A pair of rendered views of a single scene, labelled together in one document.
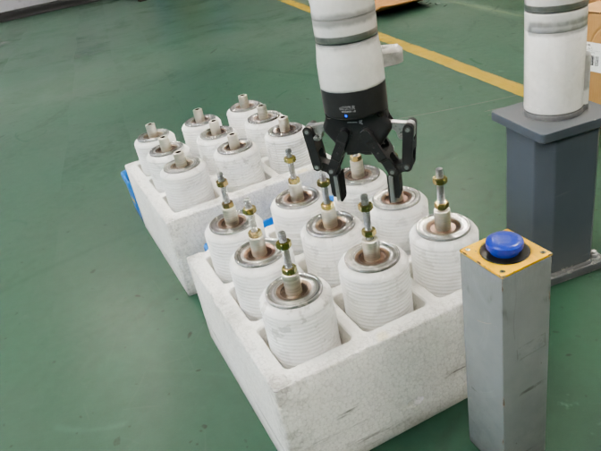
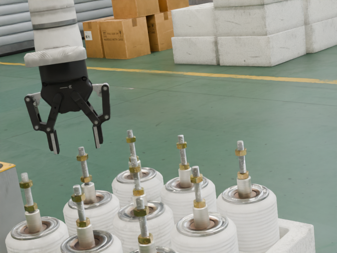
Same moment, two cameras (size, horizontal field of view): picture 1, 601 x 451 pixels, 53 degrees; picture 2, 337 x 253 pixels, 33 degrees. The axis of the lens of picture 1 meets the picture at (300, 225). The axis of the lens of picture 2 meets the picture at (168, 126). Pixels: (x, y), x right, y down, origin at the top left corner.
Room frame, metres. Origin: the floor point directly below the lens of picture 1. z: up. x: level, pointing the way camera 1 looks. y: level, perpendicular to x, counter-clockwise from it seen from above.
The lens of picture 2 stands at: (1.56, -0.39, 0.61)
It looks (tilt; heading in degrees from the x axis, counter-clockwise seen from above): 15 degrees down; 151
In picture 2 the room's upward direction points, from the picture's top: 8 degrees counter-clockwise
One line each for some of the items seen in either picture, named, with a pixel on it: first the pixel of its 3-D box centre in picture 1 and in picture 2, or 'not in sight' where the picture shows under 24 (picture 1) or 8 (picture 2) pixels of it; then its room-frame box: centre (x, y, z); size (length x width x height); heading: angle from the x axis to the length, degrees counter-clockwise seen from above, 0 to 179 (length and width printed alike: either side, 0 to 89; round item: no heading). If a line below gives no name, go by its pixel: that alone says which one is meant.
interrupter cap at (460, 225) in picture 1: (443, 227); (35, 228); (0.73, -0.20, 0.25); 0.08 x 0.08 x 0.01
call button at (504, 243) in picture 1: (504, 246); not in sight; (0.56, -0.22, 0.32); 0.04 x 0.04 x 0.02
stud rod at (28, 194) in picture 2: (440, 193); (28, 196); (0.73, -0.20, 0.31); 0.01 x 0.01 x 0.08
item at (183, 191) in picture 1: (193, 204); not in sight; (1.16, 0.21, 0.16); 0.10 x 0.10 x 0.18
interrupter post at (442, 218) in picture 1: (442, 219); (33, 221); (0.73, -0.20, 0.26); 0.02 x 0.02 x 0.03
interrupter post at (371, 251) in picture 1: (371, 249); (89, 193); (0.69, -0.09, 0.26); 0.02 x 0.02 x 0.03
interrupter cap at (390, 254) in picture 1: (372, 257); (90, 200); (0.69, -0.09, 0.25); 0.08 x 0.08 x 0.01
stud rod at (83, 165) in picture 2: (367, 220); (84, 168); (0.69, -0.09, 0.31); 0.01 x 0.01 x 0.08
